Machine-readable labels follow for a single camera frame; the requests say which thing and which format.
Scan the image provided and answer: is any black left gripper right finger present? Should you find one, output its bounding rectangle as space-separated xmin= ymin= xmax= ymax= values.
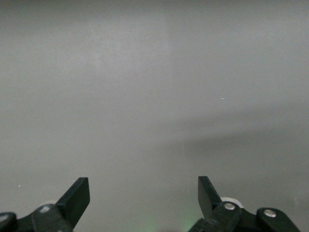
xmin=187 ymin=175 xmax=301 ymax=232

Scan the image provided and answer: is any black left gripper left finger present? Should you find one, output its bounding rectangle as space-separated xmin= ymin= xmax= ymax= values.
xmin=0 ymin=177 xmax=91 ymax=232

